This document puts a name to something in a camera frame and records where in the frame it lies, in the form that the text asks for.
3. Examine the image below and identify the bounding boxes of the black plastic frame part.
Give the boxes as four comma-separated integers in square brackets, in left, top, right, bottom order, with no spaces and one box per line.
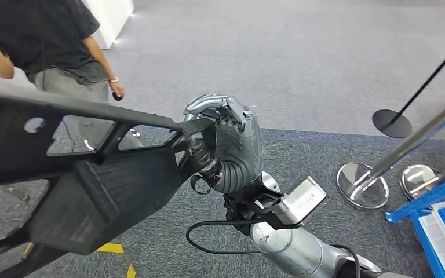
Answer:
[0,86,217,278]

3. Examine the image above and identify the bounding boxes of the blue metal shelf rack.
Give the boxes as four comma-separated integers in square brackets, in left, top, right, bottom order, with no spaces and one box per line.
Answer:
[385,164,445,278]

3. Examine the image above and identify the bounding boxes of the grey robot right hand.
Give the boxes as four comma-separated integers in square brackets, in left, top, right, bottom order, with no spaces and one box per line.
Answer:
[183,92,265,195]

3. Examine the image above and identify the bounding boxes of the white pedestal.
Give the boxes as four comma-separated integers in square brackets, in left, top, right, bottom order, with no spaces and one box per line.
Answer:
[79,0,135,50]

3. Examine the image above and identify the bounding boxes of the yellow floor tape outline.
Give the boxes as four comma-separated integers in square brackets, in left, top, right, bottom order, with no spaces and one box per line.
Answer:
[96,242,137,278]

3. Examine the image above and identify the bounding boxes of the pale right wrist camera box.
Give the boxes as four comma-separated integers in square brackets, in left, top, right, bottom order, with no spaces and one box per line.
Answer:
[274,176,327,226]

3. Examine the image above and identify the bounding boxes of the white plastic bin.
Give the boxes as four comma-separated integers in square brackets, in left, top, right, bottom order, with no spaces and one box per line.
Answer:
[418,200,445,278]

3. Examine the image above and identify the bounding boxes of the person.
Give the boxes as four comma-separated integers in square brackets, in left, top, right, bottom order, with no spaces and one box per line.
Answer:
[0,0,143,152]

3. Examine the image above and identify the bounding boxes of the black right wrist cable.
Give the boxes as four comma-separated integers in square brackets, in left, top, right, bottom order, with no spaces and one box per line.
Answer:
[185,218,362,278]

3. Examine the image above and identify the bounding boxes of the person's left hand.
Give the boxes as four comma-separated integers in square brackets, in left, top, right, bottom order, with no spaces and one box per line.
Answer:
[109,81,126,102]

